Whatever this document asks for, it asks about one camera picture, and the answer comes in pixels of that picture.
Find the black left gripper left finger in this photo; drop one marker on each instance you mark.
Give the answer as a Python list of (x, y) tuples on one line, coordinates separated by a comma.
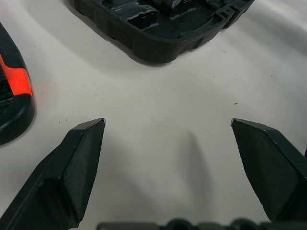
[(62, 172)]

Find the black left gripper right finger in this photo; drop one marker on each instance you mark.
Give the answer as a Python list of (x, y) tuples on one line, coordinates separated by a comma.
[(271, 172)]

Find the dark plastic tool case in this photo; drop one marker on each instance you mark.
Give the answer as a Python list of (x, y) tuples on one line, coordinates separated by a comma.
[(156, 48)]

